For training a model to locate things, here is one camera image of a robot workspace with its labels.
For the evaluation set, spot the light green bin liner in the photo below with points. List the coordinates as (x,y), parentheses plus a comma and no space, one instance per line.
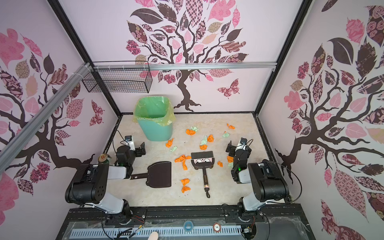
(156,109)

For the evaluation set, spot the aluminium frame bar left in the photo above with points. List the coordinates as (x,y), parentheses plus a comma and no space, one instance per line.
(11,150)

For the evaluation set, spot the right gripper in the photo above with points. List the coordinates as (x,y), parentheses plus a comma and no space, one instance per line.
(232,149)

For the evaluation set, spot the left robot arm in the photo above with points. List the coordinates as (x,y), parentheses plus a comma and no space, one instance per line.
(89,184)

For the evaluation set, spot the aluminium frame bar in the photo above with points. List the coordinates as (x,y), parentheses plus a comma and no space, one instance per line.
(201,66)
(11,150)

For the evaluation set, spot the aluminium frame bar back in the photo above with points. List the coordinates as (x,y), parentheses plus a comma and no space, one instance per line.
(201,66)

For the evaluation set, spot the dark brown dustpan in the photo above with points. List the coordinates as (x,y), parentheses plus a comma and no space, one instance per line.
(159,175)

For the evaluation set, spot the black wire basket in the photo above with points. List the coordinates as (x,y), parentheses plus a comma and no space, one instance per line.
(119,77)

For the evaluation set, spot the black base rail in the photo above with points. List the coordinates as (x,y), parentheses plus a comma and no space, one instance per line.
(272,222)

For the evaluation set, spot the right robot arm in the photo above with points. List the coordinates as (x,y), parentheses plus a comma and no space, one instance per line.
(268,183)

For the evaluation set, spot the white vented cable duct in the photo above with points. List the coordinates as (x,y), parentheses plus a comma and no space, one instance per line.
(163,232)

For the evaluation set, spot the green trash bin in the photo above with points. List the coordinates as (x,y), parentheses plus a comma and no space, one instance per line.
(155,132)

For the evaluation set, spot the dark brown hand brush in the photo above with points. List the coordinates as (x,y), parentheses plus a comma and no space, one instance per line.
(203,161)

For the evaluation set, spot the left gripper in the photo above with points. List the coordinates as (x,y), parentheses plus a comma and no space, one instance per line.
(139,150)

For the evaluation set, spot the green drink can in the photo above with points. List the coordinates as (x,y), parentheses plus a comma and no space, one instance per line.
(103,159)

